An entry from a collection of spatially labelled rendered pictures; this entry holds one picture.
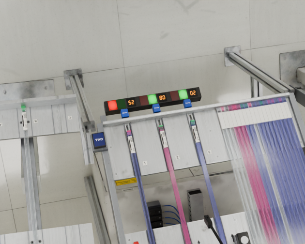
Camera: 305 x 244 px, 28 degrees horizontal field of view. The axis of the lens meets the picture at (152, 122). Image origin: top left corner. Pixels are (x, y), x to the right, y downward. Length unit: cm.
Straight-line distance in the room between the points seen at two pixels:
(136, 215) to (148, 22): 89
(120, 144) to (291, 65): 121
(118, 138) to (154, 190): 34
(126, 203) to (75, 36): 81
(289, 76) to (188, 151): 108
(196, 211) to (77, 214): 84
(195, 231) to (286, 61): 125
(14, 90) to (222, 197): 102
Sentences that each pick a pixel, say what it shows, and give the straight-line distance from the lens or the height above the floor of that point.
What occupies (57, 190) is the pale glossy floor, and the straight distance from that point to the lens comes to 291.
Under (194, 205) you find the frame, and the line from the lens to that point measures 229.
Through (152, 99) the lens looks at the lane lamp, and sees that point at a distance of 210.
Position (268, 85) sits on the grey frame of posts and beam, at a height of 48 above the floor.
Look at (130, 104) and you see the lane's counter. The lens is 209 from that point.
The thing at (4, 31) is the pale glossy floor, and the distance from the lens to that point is 267.
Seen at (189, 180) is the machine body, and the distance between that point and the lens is 230.
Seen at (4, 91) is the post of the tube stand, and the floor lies 1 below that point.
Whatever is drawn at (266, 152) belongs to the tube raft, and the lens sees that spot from 207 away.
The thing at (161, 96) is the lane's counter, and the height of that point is 65.
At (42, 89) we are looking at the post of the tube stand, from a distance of 272.
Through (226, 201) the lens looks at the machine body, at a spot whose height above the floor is 62.
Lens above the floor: 262
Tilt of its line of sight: 67 degrees down
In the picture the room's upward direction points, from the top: 148 degrees clockwise
